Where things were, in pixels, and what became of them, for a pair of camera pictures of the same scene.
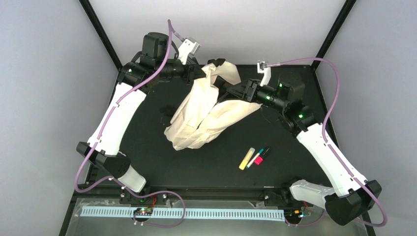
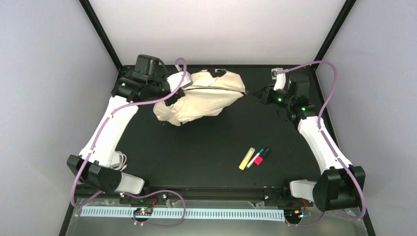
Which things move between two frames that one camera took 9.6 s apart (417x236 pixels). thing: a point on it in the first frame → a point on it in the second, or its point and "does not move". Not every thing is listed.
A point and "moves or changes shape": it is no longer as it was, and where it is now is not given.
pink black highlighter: [259, 159] does not move
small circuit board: [143, 211] does not move
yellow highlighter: [247, 158] does not move
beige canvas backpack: [201, 117] moves or changes shape
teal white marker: [254, 158] does not move
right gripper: [249, 83] → [265, 96]
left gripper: [193, 72] → [176, 96]
